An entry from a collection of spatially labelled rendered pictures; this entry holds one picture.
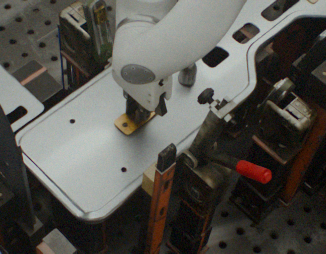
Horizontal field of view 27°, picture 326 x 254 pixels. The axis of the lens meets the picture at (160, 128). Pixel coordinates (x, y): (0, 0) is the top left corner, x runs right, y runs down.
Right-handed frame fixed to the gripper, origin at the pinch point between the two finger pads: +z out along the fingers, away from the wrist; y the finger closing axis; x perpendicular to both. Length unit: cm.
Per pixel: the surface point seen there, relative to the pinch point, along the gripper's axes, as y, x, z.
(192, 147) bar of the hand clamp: -13.8, 1.8, -5.8
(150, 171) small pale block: -11.5, 8.5, -3.4
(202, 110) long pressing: -6.7, -9.7, 3.1
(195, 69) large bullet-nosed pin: -1.2, -12.7, -0.9
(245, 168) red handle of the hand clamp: -22.9, 0.6, -10.0
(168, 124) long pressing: -4.6, -3.0, 3.1
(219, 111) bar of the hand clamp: -16.5, 1.1, -18.4
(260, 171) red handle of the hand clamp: -25.2, 0.3, -11.7
